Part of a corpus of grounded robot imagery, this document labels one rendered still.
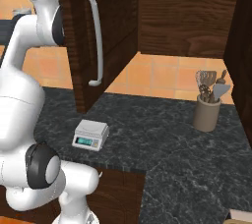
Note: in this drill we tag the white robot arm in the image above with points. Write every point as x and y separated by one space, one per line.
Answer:
19 110

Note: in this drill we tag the dark wood cabinet door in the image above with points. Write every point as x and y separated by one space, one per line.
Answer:
114 21

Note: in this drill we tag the wooden slotted spatula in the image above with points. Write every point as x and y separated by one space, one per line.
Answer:
206 77

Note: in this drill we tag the black appliance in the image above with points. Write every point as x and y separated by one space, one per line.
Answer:
6 33

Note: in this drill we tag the grey metal object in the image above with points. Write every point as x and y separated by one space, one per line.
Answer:
20 11

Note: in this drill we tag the beige utensil pot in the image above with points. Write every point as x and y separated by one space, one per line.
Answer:
206 116

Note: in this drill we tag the dark wood tall cabinet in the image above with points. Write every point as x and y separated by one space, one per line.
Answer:
242 70

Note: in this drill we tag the dark wood wall cabinet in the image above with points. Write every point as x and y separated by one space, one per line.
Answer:
190 11

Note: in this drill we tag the wooden spoon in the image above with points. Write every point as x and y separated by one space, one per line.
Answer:
223 76

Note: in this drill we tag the metal whisk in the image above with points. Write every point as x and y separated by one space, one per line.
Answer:
204 91

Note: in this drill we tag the dark wood base cabinet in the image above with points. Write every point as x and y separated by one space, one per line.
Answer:
118 195

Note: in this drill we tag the pale flat object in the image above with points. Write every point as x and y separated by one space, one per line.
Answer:
241 217

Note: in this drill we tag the white digital scale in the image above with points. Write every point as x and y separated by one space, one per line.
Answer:
90 131

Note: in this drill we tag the grey spatula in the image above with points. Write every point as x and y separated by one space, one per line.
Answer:
220 89

